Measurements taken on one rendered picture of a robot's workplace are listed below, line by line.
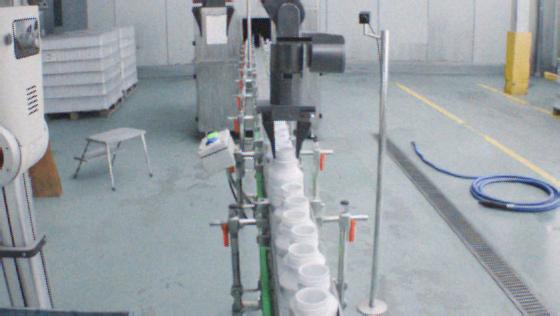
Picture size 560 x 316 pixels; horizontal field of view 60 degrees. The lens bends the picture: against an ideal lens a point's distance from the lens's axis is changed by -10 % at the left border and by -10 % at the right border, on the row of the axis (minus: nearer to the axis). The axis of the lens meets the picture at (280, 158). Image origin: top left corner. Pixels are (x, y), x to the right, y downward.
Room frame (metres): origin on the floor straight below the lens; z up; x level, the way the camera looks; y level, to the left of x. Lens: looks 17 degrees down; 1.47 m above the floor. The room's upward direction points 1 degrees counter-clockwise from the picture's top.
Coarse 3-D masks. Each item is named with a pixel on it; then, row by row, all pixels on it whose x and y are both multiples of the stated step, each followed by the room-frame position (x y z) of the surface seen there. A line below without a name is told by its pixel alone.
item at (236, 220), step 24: (240, 96) 2.25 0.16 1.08; (240, 120) 1.80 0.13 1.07; (240, 144) 1.36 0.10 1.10; (240, 168) 1.36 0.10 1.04; (240, 192) 1.36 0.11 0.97; (312, 192) 1.38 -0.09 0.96; (240, 216) 1.35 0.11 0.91; (264, 216) 0.92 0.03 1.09; (336, 216) 0.92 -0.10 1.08; (360, 216) 0.92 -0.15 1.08; (264, 240) 0.91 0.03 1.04; (240, 288) 0.90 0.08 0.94; (336, 288) 0.92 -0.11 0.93; (240, 312) 0.90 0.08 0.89
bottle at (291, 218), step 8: (288, 216) 0.75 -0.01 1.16; (296, 216) 0.75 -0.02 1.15; (304, 216) 0.73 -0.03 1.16; (288, 224) 0.72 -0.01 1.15; (296, 224) 0.72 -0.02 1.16; (288, 232) 0.72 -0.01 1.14; (280, 240) 0.73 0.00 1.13; (288, 240) 0.72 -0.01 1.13; (280, 248) 0.72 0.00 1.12; (280, 256) 0.72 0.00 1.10; (280, 264) 0.72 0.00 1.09; (280, 272) 0.72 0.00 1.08
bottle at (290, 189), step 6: (282, 186) 0.86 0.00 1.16; (288, 186) 0.87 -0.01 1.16; (294, 186) 0.87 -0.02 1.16; (300, 186) 0.86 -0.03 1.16; (282, 192) 0.85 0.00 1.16; (288, 192) 0.84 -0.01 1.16; (294, 192) 0.84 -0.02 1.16; (300, 192) 0.85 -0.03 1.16; (282, 198) 0.85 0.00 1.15; (282, 204) 0.85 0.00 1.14; (276, 210) 0.86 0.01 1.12; (282, 210) 0.84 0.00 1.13; (276, 216) 0.84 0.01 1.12; (282, 216) 0.83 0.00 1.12; (276, 222) 0.84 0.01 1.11; (276, 228) 0.84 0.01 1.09; (276, 234) 0.84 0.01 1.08
